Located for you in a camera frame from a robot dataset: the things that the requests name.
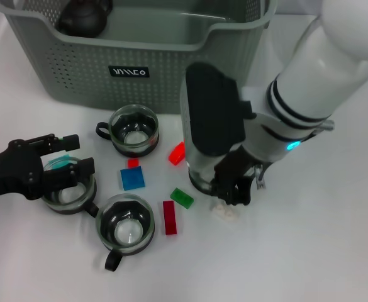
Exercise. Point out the white flat studded plate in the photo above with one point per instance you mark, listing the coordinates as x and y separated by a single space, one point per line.
226 214

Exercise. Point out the orange-red sloped brick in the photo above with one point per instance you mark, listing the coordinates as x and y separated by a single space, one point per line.
175 154

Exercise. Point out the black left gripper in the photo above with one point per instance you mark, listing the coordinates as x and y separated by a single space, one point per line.
10 173

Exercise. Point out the black teapot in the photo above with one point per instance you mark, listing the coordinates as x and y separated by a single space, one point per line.
83 19

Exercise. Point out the blue square brick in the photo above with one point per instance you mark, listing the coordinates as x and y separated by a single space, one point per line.
132 178

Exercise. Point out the cyan sloped brick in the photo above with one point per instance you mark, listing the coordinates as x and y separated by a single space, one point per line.
61 161

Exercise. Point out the grey perforated storage bin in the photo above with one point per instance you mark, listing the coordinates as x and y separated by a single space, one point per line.
158 78

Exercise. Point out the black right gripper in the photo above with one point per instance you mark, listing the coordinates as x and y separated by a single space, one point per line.
234 166

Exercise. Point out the dark red long brick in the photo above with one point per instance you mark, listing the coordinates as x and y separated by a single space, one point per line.
170 218

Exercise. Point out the green studded brick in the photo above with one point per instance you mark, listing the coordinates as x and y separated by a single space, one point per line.
181 197

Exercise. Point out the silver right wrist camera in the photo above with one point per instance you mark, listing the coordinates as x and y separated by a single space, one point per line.
215 110

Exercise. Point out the small red brick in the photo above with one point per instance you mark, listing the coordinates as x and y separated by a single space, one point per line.
133 163

